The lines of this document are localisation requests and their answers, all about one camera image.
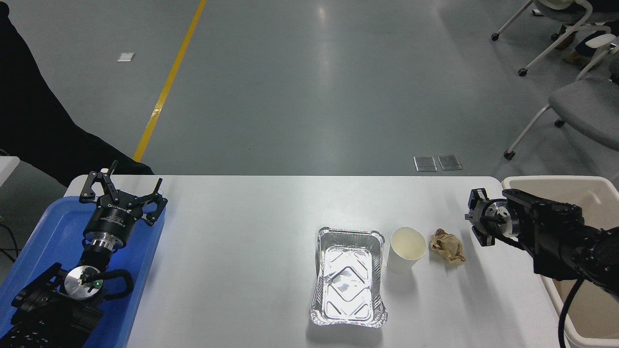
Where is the crumpled tan paper ball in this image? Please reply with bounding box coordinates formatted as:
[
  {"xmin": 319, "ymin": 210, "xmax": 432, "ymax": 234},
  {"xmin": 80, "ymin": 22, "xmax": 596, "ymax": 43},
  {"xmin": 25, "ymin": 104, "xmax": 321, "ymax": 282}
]
[{"xmin": 429, "ymin": 229, "xmax": 467, "ymax": 264}]

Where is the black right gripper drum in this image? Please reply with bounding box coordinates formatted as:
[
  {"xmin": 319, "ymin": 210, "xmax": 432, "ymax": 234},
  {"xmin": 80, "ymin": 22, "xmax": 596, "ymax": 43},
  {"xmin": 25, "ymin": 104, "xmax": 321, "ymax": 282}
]
[{"xmin": 465, "ymin": 202, "xmax": 490, "ymax": 229}]

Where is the person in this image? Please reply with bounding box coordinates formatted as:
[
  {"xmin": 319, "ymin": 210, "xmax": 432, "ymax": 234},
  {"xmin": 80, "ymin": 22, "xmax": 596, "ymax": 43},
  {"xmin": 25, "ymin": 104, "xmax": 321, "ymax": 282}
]
[
  {"xmin": 551, "ymin": 0, "xmax": 619, "ymax": 66},
  {"xmin": 0, "ymin": 2, "xmax": 154, "ymax": 188}
]

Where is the white side table corner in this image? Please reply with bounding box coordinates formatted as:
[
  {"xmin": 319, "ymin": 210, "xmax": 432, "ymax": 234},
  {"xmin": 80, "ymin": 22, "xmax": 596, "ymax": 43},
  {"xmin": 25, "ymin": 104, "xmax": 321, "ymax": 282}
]
[{"xmin": 0, "ymin": 156, "xmax": 21, "ymax": 187}]

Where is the white paper cup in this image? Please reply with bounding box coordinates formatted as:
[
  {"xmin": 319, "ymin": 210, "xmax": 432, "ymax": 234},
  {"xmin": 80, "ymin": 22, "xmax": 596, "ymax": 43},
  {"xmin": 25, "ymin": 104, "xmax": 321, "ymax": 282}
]
[{"xmin": 387, "ymin": 226, "xmax": 427, "ymax": 275}]

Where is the thin black cable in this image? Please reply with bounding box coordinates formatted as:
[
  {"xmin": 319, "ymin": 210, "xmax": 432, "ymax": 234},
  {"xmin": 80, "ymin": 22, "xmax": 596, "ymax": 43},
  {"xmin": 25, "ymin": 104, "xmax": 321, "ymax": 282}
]
[{"xmin": 0, "ymin": 223, "xmax": 20, "ymax": 264}]

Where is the large pale plastic bin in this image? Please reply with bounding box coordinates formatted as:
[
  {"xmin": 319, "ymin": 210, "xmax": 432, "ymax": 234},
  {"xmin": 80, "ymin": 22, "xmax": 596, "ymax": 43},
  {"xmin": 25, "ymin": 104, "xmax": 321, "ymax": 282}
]
[{"xmin": 501, "ymin": 175, "xmax": 619, "ymax": 348}]

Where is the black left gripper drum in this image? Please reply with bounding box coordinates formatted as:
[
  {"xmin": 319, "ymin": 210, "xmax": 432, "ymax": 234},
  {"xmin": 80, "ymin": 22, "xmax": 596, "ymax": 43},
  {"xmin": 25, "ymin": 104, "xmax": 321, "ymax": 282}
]
[{"xmin": 83, "ymin": 192, "xmax": 146, "ymax": 242}]

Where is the rectangular foil tray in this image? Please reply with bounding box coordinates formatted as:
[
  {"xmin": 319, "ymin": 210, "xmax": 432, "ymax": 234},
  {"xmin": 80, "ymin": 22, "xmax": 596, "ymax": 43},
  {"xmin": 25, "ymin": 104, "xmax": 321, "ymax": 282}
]
[{"xmin": 309, "ymin": 226, "xmax": 389, "ymax": 329}]

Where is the blue plastic tray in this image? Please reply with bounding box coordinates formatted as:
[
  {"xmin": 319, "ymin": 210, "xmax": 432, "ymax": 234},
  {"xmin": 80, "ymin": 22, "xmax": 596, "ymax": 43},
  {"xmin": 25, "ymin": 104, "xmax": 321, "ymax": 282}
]
[{"xmin": 0, "ymin": 196, "xmax": 167, "ymax": 348}]

